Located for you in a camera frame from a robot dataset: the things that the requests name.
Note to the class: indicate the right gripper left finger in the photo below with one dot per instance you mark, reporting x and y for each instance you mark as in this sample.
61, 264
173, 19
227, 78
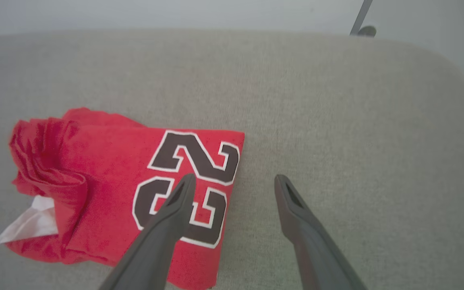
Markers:
155, 241

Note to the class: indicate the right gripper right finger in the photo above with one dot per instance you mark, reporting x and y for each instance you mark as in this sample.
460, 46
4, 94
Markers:
312, 241

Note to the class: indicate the red and white basketball jersey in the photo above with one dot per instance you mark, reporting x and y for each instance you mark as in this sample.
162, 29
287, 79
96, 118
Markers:
103, 181

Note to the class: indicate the grey fabric sofa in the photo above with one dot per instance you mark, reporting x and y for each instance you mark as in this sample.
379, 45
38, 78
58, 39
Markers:
336, 121

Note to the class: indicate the dark metal leg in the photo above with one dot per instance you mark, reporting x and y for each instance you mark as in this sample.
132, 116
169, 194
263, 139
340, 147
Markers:
360, 20

